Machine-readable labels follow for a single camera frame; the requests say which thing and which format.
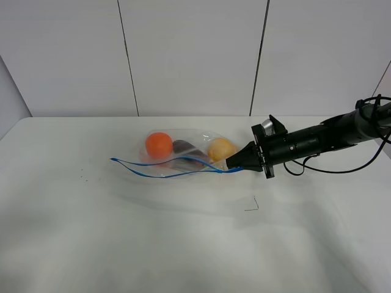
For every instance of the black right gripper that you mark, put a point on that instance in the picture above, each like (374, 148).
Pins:
(259, 150)

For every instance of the clear zip bag blue zipper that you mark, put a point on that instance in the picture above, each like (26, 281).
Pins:
(140, 163)

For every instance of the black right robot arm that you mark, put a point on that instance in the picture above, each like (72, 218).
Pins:
(274, 145)

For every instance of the purple eggplant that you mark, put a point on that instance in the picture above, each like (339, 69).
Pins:
(184, 148)

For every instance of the orange fruit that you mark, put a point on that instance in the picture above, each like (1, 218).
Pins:
(159, 145)

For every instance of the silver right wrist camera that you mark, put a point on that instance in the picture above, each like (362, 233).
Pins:
(268, 127)

